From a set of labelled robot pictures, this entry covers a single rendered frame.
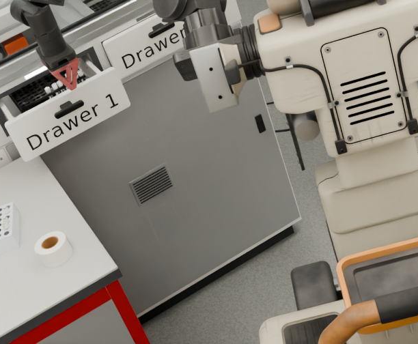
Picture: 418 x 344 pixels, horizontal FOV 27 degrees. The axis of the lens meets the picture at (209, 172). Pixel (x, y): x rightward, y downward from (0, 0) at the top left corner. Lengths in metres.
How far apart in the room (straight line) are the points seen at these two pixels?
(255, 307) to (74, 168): 0.72
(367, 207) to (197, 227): 1.11
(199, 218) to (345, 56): 1.33
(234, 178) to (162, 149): 0.27
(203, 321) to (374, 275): 1.37
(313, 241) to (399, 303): 1.62
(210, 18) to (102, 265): 0.60
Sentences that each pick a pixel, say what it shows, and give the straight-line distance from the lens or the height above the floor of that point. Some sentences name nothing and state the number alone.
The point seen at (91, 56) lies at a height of 0.91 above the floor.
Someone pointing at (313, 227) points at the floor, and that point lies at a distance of 2.81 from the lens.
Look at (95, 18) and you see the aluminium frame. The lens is 2.17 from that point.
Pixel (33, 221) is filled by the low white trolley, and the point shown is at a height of 0.76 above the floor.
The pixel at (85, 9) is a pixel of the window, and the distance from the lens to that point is 2.17.
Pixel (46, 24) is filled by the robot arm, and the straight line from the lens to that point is 1.90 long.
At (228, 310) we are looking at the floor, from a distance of 2.64.
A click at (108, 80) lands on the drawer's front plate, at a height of 0.91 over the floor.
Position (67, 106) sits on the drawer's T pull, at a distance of 2.01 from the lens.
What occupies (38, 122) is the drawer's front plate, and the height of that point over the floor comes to 0.90.
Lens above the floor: 1.85
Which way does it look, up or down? 35 degrees down
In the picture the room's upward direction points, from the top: 21 degrees counter-clockwise
